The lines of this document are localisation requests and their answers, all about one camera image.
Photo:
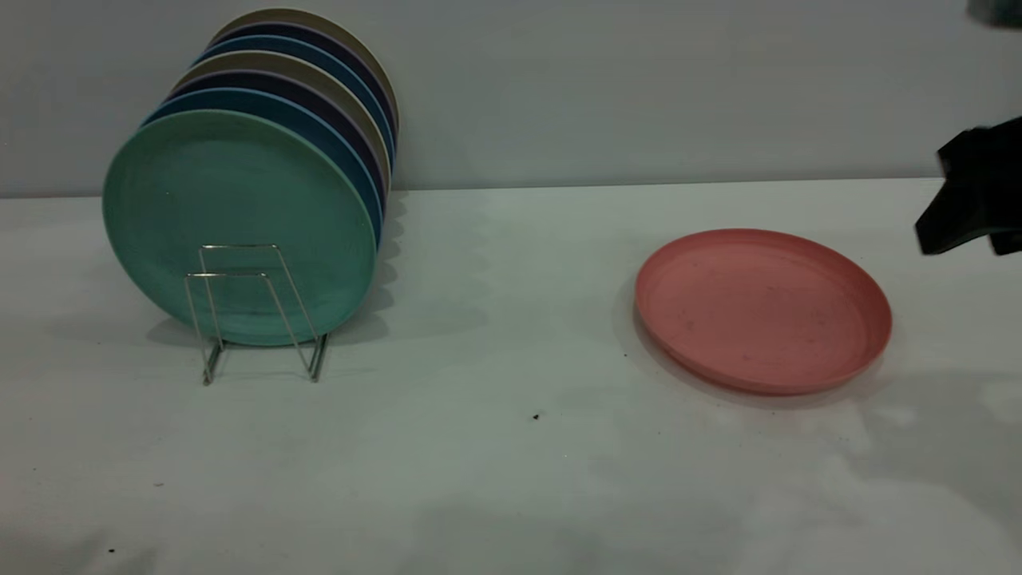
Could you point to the beige plate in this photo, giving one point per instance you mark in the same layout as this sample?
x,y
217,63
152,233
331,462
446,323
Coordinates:
x,y
295,16
279,62

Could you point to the blue plate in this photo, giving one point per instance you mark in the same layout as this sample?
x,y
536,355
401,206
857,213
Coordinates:
x,y
287,45
279,108

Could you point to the pink plate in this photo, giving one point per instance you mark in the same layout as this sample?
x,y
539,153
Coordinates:
x,y
758,311

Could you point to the green plate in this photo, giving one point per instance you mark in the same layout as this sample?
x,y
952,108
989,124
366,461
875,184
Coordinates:
x,y
239,200

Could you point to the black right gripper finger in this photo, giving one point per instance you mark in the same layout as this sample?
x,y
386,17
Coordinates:
x,y
978,188
1009,243

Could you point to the dark purple plate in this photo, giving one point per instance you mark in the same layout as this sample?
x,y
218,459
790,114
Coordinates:
x,y
295,32
279,82

